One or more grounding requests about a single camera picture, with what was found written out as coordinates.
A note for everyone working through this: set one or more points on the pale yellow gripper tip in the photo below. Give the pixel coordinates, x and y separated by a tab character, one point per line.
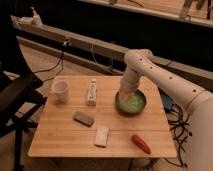
124	96

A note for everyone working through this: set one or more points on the blue box on floor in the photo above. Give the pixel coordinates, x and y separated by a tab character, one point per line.
167	101

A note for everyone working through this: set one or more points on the white tube with cap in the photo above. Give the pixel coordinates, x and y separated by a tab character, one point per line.
91	95

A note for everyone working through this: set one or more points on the black chair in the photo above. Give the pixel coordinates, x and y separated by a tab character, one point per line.
19	100

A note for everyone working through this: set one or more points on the green bowl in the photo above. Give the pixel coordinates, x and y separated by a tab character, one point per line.
132	106

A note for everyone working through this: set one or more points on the grey rectangular sponge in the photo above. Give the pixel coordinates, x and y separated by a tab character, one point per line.
83	119

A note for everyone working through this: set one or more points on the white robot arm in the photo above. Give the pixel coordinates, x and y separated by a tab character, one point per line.
193	99

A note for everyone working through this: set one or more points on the white spray bottle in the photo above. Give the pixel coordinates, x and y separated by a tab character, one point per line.
36	17

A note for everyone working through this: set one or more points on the white plastic cup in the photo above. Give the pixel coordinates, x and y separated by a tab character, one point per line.
61	89

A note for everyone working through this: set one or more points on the white rectangular block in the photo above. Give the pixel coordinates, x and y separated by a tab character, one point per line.
101	136

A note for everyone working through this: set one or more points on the wooden table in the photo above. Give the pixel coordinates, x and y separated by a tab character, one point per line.
74	129

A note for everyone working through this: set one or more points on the long wooden beam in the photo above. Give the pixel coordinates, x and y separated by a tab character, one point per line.
111	51

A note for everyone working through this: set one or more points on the orange carrot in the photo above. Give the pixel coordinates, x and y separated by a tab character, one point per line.
141	143

